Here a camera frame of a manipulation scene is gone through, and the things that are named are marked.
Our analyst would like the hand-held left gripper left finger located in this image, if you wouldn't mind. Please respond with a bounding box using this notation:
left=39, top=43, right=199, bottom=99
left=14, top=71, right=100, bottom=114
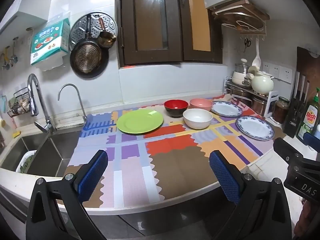
left=26, top=149, right=109, bottom=240

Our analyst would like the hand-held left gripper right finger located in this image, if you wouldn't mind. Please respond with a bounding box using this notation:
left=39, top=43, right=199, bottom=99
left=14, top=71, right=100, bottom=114
left=209, top=150, right=292, bottom=240

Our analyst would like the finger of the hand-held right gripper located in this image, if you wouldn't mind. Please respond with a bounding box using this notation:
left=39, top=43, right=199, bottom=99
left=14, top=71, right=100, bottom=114
left=304, top=132, right=320, bottom=152
left=273, top=138, right=305, bottom=166

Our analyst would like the blue floral plate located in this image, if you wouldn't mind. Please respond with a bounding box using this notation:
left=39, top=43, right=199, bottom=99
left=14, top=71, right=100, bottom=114
left=211, top=101, right=243, bottom=118
left=235, top=115, right=275, bottom=140

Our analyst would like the white bowl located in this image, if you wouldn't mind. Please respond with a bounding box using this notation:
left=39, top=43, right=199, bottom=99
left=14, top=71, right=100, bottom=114
left=183, top=108, right=213, bottom=130

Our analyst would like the pink bowl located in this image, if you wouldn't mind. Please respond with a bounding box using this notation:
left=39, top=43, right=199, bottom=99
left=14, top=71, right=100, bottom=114
left=189, top=98, right=213, bottom=112

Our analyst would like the red and black bowl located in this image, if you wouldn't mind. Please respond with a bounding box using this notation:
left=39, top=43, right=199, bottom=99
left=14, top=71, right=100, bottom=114
left=164, top=99, right=189, bottom=118

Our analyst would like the person's right hand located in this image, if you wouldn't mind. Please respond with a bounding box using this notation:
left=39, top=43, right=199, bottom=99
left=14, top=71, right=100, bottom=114
left=294, top=199, right=312, bottom=234

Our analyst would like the green dish soap bottle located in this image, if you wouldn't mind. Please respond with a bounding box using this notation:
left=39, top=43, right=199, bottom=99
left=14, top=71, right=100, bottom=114
left=295, top=87, right=320, bottom=142

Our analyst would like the black knife block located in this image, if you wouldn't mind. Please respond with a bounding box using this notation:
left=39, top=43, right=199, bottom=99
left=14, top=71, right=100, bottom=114
left=282, top=96, right=310, bottom=138

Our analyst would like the glass jar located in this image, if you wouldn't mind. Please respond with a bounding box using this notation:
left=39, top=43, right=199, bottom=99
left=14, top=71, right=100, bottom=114
left=272, top=96, right=290, bottom=124

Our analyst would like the kitchen knife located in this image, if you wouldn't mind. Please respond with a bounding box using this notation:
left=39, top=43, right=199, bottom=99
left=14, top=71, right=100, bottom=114
left=299, top=75, right=306, bottom=103
left=304, top=80, right=311, bottom=105
left=294, top=71, right=300, bottom=99

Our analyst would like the steel sink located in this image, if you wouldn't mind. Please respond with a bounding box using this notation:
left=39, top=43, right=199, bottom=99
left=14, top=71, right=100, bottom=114
left=0, top=130, right=84, bottom=178

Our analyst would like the colourful patterned table mat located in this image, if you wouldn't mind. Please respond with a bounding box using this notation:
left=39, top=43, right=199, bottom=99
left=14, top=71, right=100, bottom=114
left=64, top=94, right=275, bottom=209

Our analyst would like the white pot shelf rack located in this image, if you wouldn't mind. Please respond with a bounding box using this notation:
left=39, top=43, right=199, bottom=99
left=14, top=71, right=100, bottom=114
left=224, top=76, right=279, bottom=118

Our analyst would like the copper bottomed steel pot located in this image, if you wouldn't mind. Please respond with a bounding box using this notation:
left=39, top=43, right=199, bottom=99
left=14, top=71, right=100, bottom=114
left=251, top=95, right=269, bottom=115

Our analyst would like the white colander with greens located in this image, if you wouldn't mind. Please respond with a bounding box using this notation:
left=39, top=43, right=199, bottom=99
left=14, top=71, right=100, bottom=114
left=15, top=150, right=37, bottom=173

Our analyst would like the small gooseneck faucet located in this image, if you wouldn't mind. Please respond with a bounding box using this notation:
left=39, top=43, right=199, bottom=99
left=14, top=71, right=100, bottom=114
left=58, top=84, right=88, bottom=125

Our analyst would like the white kettle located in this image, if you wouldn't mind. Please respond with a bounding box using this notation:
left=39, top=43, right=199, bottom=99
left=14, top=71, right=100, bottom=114
left=246, top=66, right=275, bottom=95

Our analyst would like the green plate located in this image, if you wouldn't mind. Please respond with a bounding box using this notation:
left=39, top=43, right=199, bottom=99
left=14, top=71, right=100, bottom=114
left=117, top=109, right=164, bottom=135

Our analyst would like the large steel pot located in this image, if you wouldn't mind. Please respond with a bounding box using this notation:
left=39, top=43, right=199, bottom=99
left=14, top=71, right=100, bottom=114
left=229, top=85, right=251, bottom=105

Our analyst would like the dark brown board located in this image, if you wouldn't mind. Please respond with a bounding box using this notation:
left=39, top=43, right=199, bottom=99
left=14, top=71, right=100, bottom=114
left=296, top=46, right=320, bottom=100

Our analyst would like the cream cooking pot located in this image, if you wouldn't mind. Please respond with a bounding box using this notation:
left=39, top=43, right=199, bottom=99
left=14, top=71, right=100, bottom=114
left=232, top=70, right=253, bottom=88

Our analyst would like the white ladle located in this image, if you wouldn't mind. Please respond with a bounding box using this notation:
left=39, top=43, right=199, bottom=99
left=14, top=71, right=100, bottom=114
left=251, top=38, right=262, bottom=68

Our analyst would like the large chrome faucet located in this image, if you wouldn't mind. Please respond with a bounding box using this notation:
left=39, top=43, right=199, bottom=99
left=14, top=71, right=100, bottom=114
left=27, top=73, right=57, bottom=134

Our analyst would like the black frying pan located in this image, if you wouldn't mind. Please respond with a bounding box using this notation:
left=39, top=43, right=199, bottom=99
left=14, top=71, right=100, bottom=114
left=70, top=14, right=109, bottom=78

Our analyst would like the small brass saucepan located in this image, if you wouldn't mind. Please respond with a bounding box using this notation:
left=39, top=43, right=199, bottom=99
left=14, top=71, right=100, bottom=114
left=97, top=16, right=117, bottom=48

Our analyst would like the green tissue box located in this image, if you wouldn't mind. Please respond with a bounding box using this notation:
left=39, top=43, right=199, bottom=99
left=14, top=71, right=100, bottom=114
left=30, top=17, right=71, bottom=72

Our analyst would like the hanging measuring spoon set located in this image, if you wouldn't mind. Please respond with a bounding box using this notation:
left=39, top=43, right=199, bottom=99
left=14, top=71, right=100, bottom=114
left=1, top=37, right=19, bottom=71

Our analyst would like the wooden cutting board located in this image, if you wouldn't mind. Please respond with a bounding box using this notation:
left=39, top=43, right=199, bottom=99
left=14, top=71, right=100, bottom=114
left=209, top=0, right=270, bottom=23

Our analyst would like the brown framed window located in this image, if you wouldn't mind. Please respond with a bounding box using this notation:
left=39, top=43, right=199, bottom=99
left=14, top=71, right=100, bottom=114
left=115, top=0, right=223, bottom=68

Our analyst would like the round steel steamer tray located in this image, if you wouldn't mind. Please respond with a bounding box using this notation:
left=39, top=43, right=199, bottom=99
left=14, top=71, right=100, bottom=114
left=69, top=12, right=117, bottom=52

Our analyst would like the black wire basket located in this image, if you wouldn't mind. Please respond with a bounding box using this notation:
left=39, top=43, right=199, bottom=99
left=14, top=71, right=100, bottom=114
left=7, top=87, right=34, bottom=118

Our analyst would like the white wire wall rack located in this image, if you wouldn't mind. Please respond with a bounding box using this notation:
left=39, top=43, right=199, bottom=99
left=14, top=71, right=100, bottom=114
left=221, top=20, right=267, bottom=41

